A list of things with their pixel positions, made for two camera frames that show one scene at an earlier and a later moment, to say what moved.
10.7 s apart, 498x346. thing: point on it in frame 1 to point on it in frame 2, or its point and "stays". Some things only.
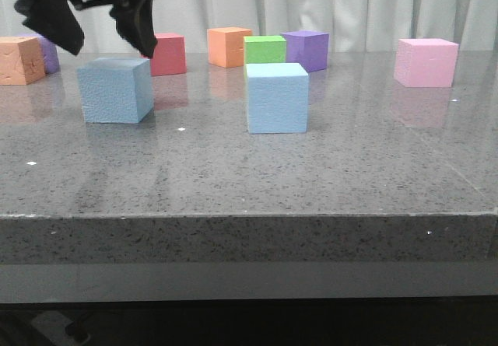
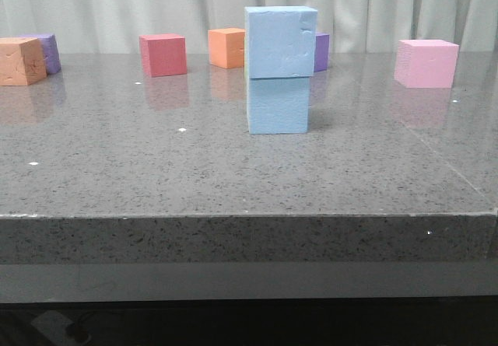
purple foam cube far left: [50, 55] stays
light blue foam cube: [278, 98] stays
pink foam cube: [426, 62] stays
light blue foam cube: [117, 90] to [280, 41]
